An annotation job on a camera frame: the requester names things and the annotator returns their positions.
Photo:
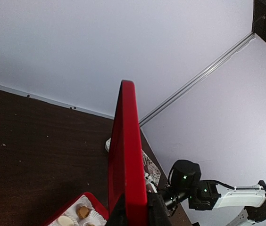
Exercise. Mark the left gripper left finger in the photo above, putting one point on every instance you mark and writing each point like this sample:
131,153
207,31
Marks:
118,215

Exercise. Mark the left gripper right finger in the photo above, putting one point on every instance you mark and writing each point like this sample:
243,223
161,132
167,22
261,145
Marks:
157,211

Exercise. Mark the red square tin box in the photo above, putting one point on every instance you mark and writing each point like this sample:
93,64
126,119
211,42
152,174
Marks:
98,215

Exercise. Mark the brown round chocolate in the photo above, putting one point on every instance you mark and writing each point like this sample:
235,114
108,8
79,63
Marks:
83,212

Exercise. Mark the red tin lid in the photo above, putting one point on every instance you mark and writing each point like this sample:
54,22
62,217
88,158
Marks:
125,162

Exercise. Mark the white round chocolate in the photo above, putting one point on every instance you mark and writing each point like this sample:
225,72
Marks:
65,221

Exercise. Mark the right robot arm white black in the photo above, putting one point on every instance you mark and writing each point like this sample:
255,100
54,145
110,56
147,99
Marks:
184,183

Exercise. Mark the floral rectangular tray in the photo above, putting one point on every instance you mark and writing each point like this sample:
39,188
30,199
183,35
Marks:
151,172

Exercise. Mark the right aluminium frame post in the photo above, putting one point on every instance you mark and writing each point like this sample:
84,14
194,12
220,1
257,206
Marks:
184,89

